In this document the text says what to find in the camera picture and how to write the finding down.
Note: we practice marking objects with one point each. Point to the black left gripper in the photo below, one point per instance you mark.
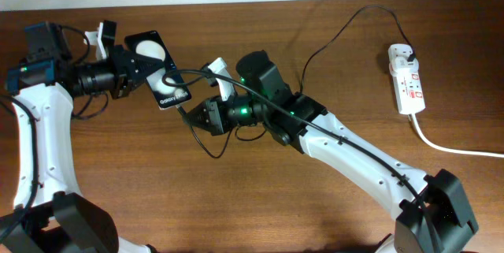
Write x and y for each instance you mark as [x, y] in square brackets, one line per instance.
[124, 63]

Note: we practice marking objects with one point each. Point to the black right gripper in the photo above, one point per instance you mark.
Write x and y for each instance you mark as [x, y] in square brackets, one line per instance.
[219, 123]

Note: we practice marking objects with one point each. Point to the black smartphone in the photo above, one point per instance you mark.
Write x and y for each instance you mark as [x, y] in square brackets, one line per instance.
[167, 91]

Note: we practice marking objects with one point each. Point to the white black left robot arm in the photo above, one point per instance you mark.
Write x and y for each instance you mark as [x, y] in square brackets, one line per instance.
[50, 213]

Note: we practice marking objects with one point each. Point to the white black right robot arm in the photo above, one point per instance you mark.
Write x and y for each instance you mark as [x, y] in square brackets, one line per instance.
[431, 213]

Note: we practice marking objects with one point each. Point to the white charger plug adapter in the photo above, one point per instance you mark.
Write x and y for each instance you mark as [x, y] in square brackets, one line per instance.
[402, 59]

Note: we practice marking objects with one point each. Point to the white power strip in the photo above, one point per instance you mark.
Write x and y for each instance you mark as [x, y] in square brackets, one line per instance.
[408, 93]

